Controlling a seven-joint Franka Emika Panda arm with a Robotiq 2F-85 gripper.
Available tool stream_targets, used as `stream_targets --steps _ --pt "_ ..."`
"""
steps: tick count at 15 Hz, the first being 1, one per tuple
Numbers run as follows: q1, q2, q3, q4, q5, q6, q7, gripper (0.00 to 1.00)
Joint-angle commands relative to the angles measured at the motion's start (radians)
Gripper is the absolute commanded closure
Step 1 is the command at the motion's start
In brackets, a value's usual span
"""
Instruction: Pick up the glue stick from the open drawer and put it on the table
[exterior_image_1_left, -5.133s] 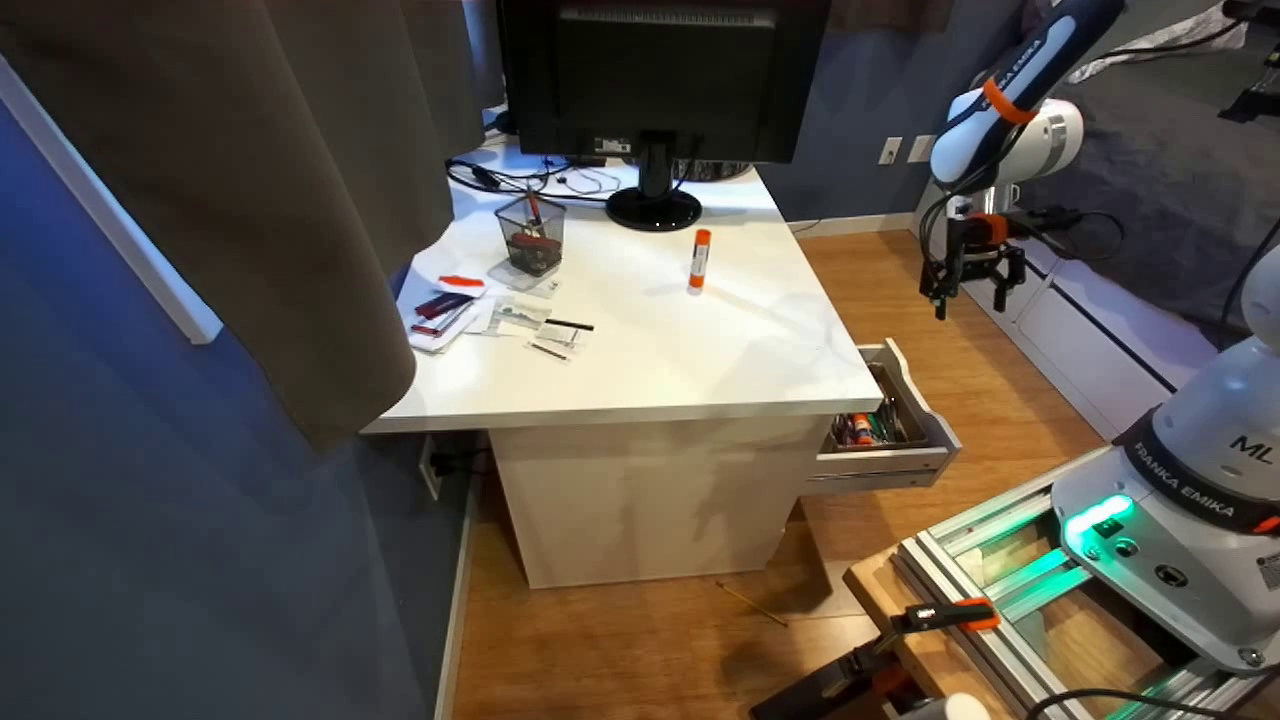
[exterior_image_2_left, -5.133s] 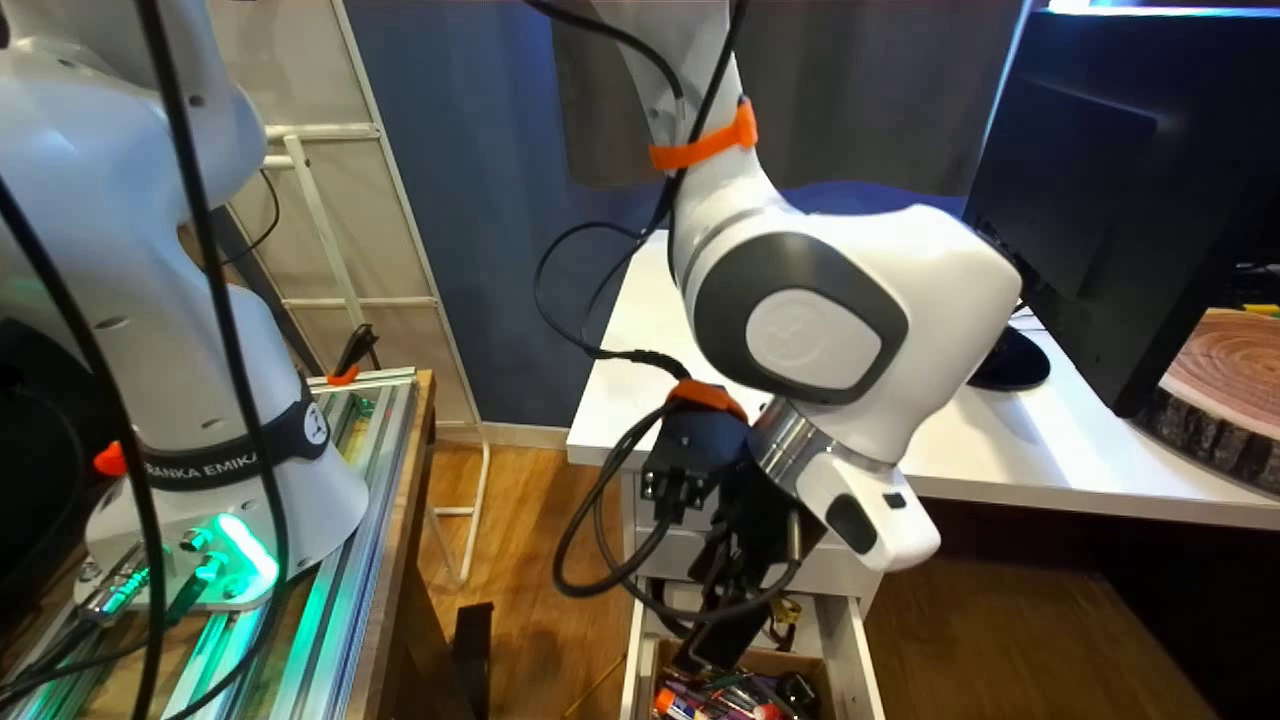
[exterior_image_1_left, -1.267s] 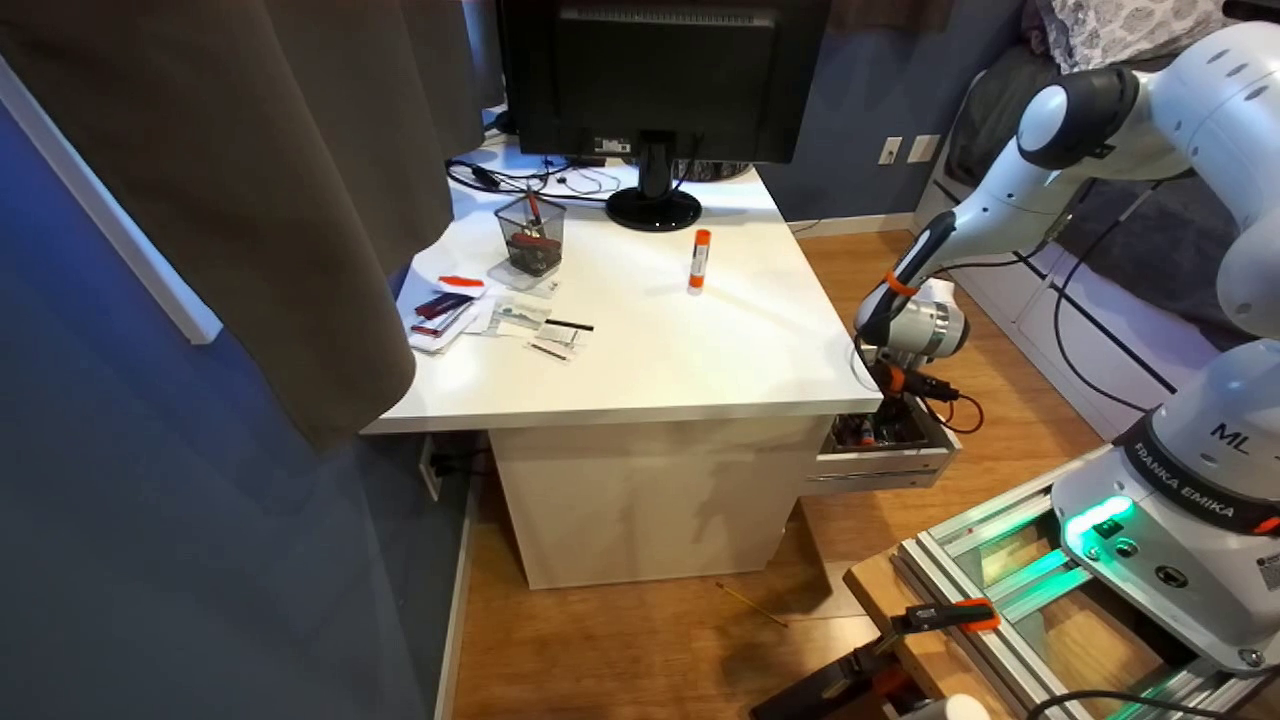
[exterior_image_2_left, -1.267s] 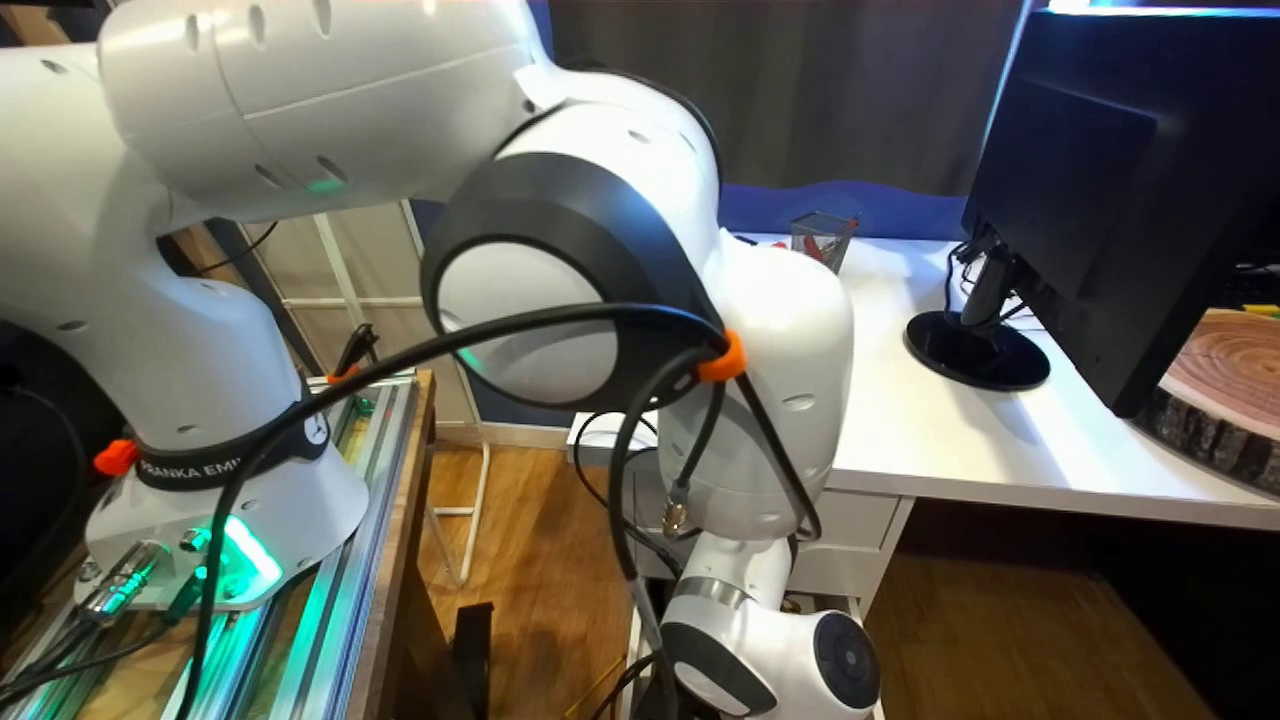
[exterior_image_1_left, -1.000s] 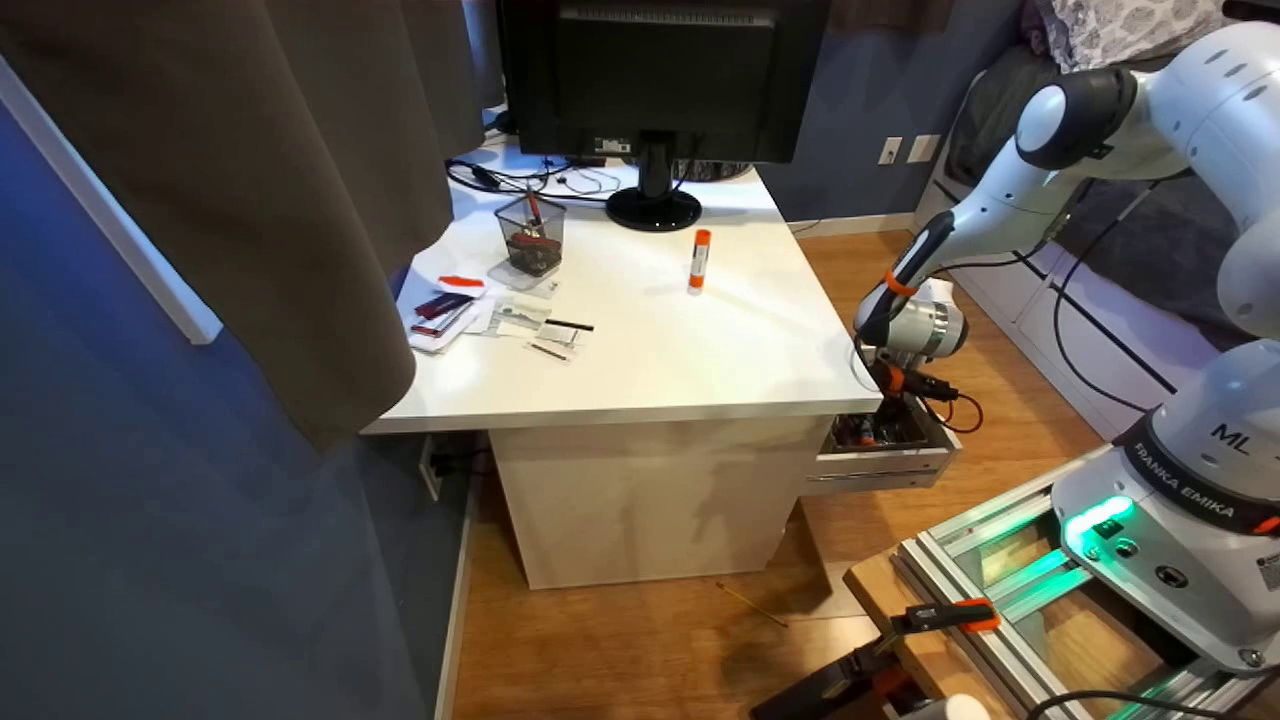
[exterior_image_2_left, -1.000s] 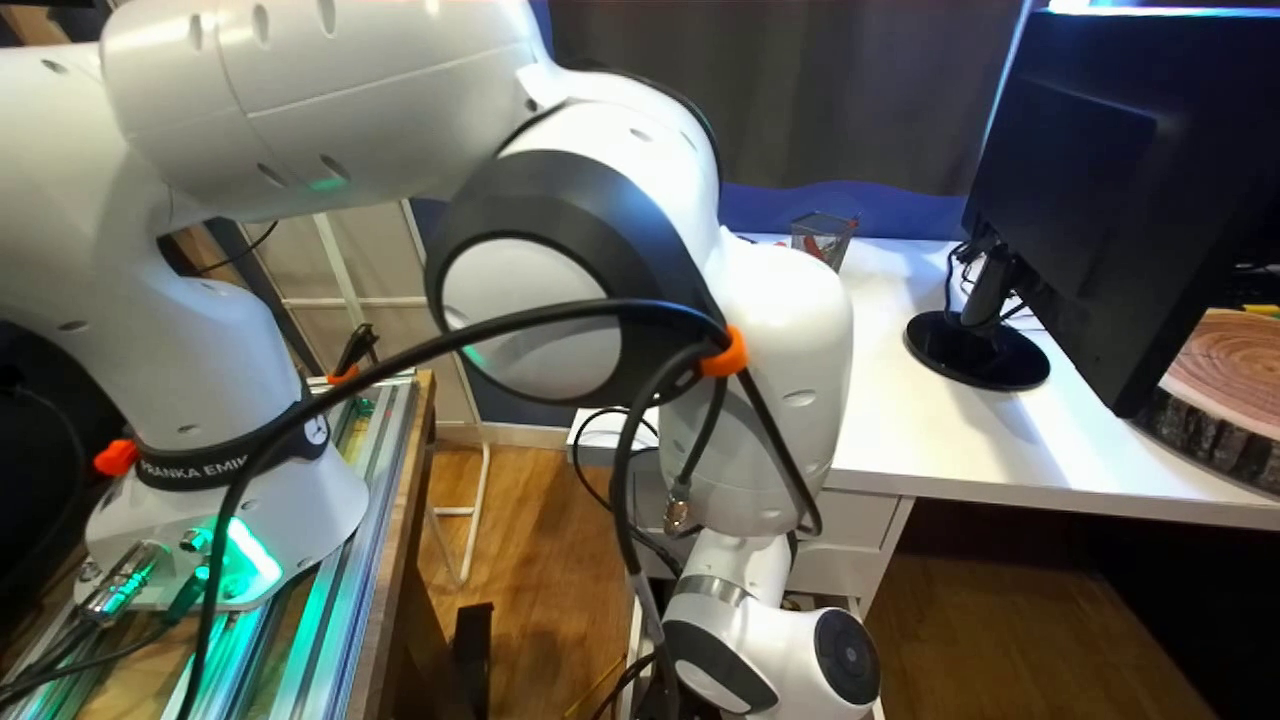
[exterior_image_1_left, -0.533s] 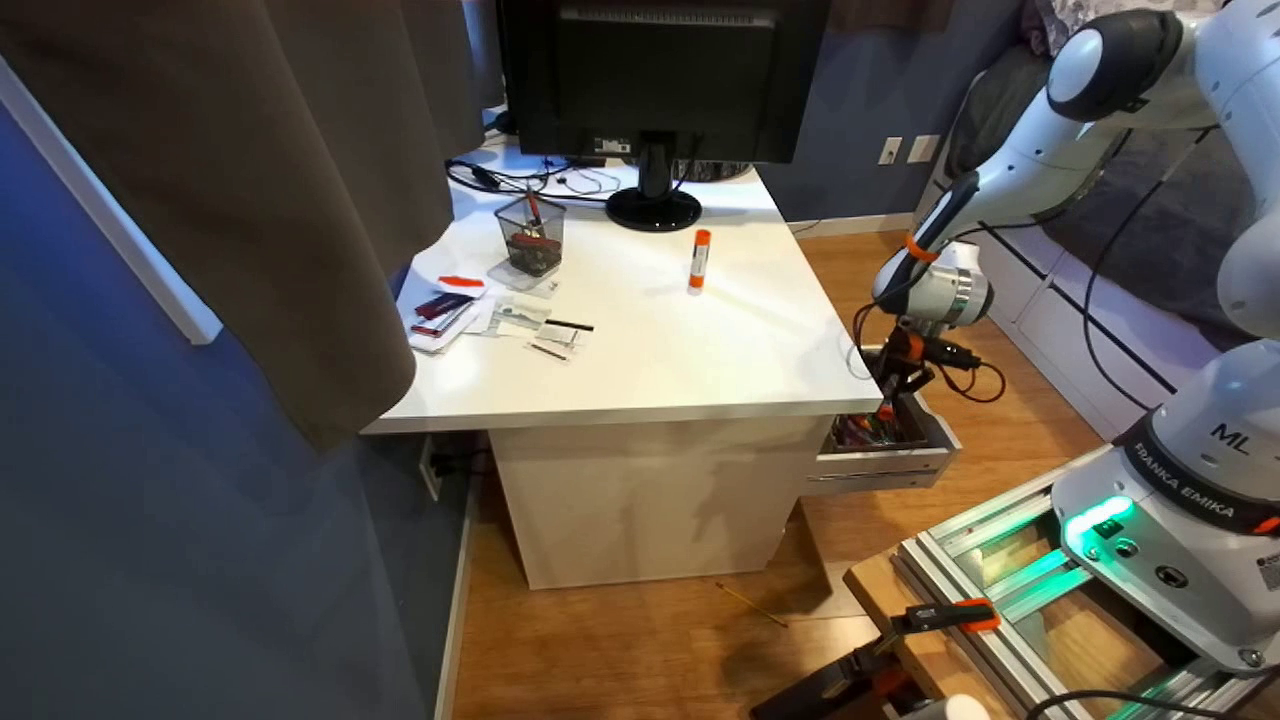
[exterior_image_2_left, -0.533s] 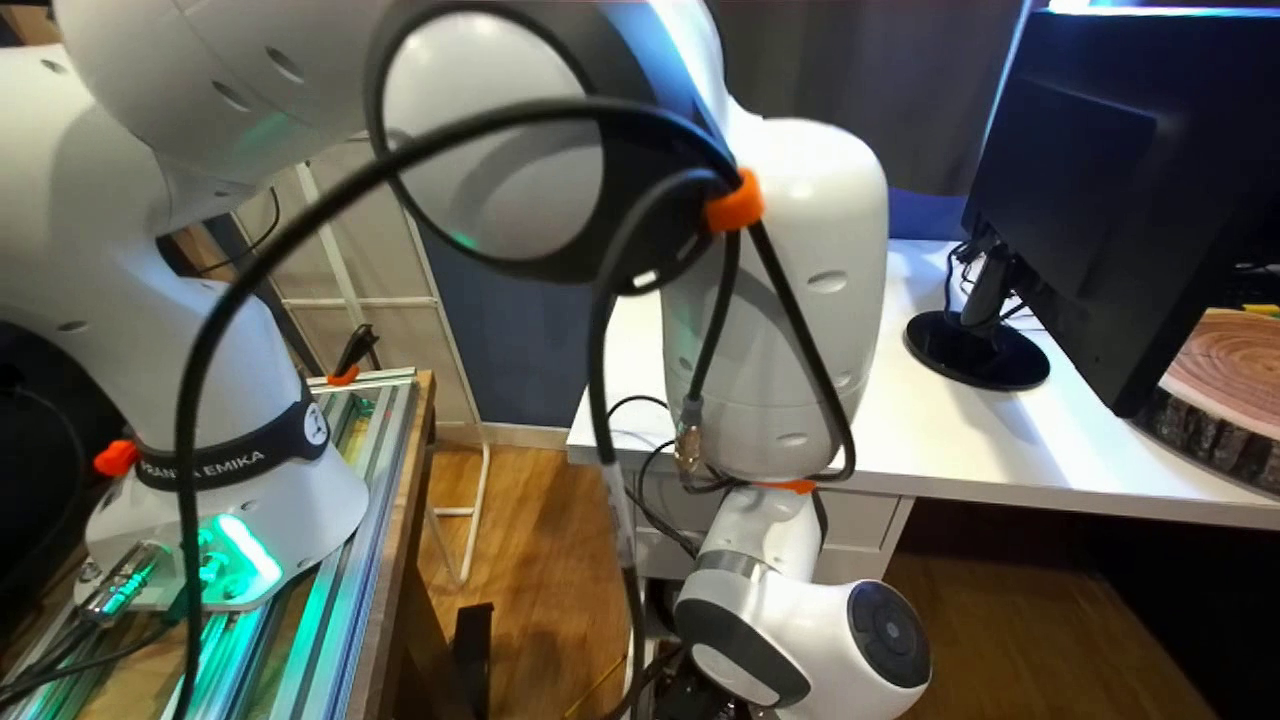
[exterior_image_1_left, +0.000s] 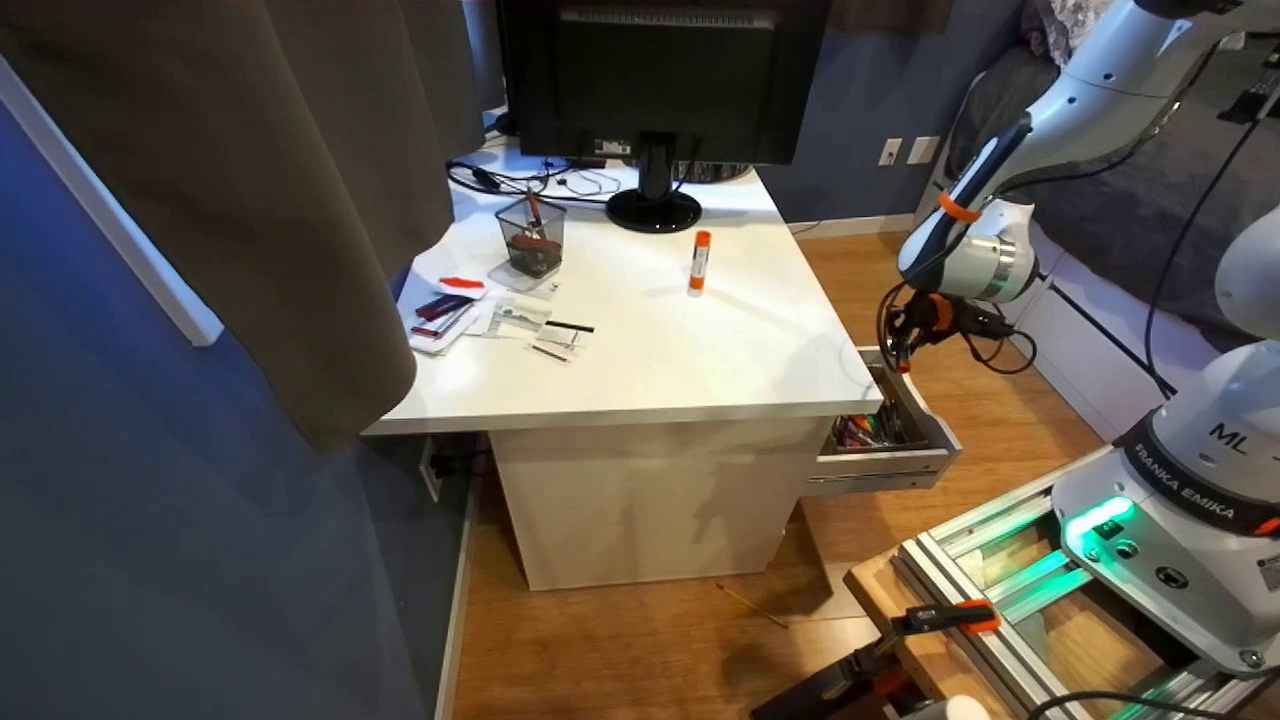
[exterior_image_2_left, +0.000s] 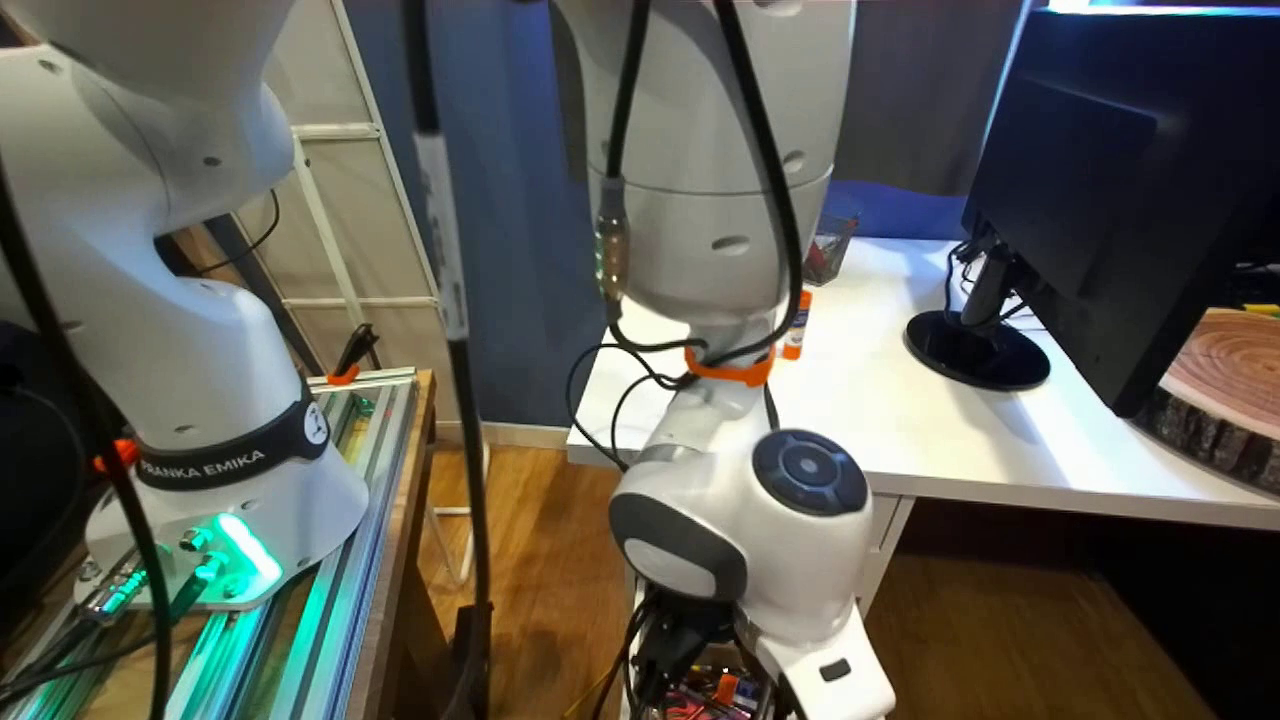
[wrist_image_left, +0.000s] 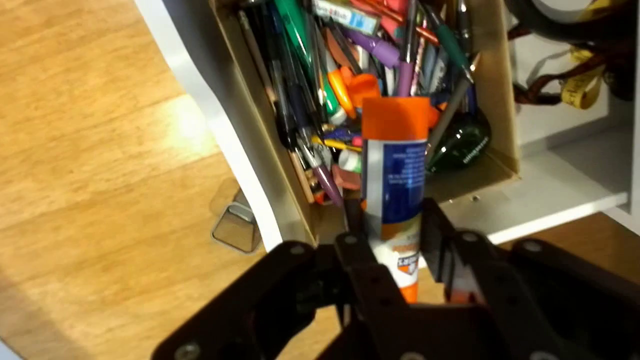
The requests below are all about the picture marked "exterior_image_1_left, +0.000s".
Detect white pull-out drawer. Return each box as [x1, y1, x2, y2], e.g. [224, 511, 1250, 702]
[811, 349, 962, 495]

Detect aluminium rail base frame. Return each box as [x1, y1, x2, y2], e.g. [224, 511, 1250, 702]
[893, 465, 1280, 720]

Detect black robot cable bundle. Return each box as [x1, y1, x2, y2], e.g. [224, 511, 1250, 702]
[1138, 76, 1280, 393]

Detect white papers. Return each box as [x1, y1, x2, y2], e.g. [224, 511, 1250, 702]
[394, 214, 516, 318]

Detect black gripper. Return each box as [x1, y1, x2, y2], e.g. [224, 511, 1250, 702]
[876, 285, 995, 373]

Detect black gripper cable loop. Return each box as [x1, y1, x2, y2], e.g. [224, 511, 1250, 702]
[952, 312, 1038, 381]

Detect orange handled clamp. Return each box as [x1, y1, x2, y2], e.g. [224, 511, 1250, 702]
[893, 595, 1002, 640]

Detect desk cables behind monitor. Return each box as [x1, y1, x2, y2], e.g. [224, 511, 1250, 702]
[444, 142, 645, 209]

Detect white drawer cabinet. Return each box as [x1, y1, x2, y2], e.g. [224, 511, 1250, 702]
[483, 413, 835, 595]

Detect black mesh pen cup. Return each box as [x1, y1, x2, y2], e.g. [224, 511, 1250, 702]
[491, 192, 567, 279]

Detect grey-brown curtain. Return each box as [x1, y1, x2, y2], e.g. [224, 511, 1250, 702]
[0, 0, 491, 453]

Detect orange capped white glue stick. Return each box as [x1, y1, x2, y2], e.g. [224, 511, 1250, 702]
[682, 227, 715, 297]

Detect black computer monitor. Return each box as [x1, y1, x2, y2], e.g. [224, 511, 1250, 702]
[491, 0, 830, 238]

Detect white phone with dark screen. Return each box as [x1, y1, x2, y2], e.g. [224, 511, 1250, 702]
[405, 290, 491, 357]

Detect white wall outlet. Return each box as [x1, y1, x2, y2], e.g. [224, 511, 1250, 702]
[876, 134, 945, 174]

